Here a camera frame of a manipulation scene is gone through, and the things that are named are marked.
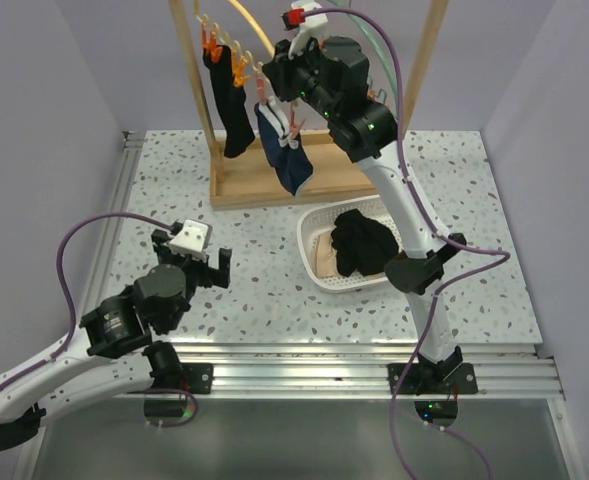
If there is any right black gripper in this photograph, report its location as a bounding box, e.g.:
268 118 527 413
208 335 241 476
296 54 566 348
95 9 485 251
263 32 339 121

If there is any black sock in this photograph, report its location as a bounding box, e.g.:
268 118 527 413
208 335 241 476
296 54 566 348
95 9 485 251
202 44 255 158

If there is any yellow clip hanger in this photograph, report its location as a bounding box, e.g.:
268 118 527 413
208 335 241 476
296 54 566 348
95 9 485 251
192 0 275 74

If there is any green clip hanger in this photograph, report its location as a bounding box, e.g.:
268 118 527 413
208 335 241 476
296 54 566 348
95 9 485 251
350 15 398 117

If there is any beige underwear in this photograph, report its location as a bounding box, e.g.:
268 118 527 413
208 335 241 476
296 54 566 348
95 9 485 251
314 232 340 279

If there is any black underwear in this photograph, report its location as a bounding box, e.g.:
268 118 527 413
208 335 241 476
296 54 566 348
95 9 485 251
331 209 400 277

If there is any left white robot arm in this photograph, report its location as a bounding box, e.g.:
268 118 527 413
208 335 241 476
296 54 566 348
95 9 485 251
0 222 232 451

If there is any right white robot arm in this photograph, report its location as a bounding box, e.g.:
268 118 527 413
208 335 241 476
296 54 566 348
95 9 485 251
262 36 466 394

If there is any navy blue underwear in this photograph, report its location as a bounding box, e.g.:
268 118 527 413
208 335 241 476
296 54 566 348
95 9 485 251
254 96 314 197

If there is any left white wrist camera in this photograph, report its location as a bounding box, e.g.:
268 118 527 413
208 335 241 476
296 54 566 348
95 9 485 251
168 220 213 260

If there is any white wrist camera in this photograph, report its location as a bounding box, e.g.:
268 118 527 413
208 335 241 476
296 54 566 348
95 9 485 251
168 220 213 260
282 1 328 59

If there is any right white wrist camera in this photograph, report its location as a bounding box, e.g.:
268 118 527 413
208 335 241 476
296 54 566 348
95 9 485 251
282 1 328 59

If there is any wooden drying rack frame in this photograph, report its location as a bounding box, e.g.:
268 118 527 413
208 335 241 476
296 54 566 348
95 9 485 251
168 1 449 210

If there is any aluminium rail frame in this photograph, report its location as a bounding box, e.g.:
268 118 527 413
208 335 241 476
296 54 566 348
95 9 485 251
11 130 589 480

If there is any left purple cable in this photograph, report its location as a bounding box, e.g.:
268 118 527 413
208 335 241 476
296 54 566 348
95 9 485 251
0 212 180 456

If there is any purple cable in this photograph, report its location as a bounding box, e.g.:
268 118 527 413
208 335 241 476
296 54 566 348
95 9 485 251
318 7 511 480
0 212 180 456

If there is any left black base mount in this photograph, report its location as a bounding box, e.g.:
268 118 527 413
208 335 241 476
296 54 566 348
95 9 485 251
143 363 214 429

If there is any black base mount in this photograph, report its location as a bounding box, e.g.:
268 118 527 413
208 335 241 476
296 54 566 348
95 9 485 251
143 363 214 429
397 363 479 428

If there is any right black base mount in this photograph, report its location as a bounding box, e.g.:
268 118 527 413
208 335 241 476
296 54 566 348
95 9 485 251
397 363 479 428

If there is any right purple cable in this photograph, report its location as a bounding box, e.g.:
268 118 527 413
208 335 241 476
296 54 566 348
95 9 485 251
318 7 511 480

